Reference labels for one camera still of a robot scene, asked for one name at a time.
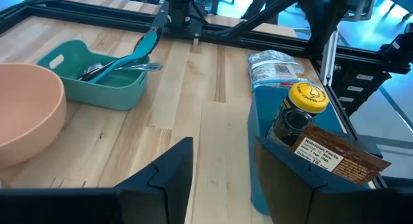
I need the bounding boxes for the blue plastic spoon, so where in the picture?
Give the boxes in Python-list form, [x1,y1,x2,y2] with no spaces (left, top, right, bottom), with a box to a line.
[86,26,163,85]

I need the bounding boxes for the brown taco mix packet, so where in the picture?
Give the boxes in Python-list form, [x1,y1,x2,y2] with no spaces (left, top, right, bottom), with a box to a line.
[290,125,392,186]

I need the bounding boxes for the blue plastic bin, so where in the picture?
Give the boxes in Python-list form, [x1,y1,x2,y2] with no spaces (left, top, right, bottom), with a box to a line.
[247,85,385,217]

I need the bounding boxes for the small teal plastic bin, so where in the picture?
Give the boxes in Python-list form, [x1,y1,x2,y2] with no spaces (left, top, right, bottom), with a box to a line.
[36,39,151,111]

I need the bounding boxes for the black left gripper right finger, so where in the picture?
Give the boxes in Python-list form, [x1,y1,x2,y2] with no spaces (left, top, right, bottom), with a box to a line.
[254,136,413,224]

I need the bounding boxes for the orange plastic bowl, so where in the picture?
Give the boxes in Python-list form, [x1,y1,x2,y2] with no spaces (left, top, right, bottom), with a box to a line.
[0,63,68,168]

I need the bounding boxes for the silver metal spoon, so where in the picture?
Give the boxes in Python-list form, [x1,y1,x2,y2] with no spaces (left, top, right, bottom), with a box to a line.
[84,61,163,75]

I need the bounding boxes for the black box white labels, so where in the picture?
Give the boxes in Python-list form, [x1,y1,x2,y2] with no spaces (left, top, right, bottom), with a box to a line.
[332,64,393,117]

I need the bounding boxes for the brown spice can yellow lid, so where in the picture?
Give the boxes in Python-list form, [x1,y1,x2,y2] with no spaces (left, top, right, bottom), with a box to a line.
[274,81,330,134]

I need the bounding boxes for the white blue noodle packet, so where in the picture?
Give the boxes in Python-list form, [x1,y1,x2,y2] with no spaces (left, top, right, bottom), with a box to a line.
[247,49,307,91]

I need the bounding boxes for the dark shiny metal spoon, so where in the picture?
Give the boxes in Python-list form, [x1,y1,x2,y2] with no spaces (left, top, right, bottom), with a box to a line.
[77,57,130,82]

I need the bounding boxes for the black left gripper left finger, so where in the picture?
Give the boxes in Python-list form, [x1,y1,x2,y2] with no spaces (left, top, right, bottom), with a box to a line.
[0,136,194,224]

